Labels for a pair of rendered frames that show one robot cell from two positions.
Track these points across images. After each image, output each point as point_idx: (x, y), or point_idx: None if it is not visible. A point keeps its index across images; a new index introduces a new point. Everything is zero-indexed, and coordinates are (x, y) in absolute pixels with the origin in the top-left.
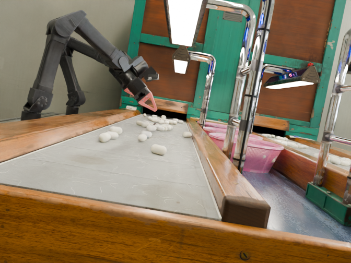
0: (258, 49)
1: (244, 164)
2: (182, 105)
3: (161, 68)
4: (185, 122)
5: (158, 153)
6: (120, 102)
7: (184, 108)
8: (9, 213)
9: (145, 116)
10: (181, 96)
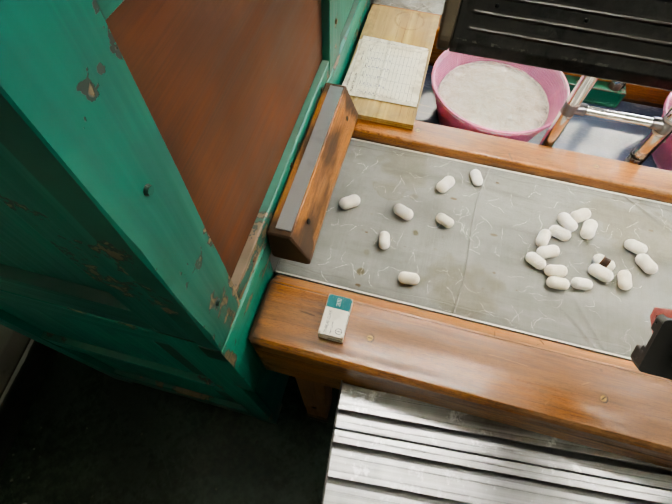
0: None
1: None
2: (343, 110)
3: (250, 52)
4: (404, 151)
5: None
6: (231, 356)
7: (350, 113)
8: None
9: (362, 268)
10: (306, 79)
